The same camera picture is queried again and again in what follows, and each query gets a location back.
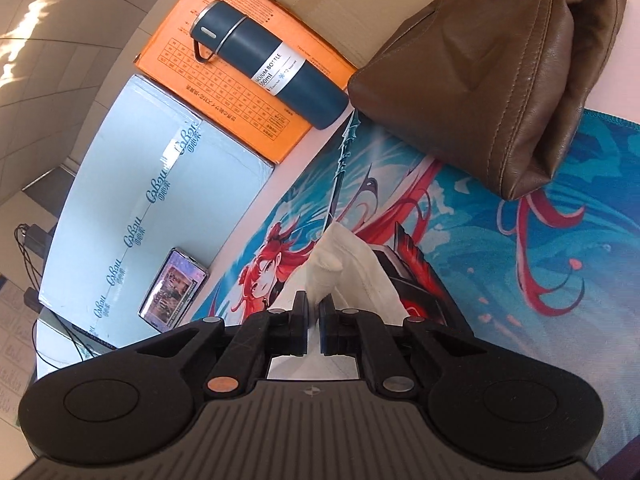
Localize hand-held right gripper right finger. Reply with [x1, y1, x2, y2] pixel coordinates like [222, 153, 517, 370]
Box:
[318, 294, 482, 397]

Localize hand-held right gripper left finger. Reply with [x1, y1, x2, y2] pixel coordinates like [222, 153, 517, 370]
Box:
[134, 290, 310, 395]

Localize white cloth garment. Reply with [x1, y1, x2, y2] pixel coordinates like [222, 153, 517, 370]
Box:
[266, 223, 412, 380]

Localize smartphone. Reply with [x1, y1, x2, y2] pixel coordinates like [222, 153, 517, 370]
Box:
[138, 247, 209, 333]

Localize printed desk mat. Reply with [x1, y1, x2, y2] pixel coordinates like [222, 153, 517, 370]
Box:
[209, 106, 640, 473]

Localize light blue cardboard box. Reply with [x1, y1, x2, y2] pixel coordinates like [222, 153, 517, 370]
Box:
[38, 74, 276, 350]

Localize orange cardboard box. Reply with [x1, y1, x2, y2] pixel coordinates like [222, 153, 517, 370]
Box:
[133, 0, 358, 165]

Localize dark blue vacuum bottle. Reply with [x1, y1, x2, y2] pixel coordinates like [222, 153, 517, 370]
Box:
[189, 0, 350, 130]

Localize black power adapter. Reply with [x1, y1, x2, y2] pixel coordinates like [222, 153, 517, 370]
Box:
[22, 223, 56, 260]

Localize brown leather bag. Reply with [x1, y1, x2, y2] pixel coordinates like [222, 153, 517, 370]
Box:
[347, 0, 629, 203]

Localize brown cardboard box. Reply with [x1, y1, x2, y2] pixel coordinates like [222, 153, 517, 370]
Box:
[212, 0, 466, 68]

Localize black cables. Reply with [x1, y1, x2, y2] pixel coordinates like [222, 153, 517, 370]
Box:
[14, 223, 108, 368]

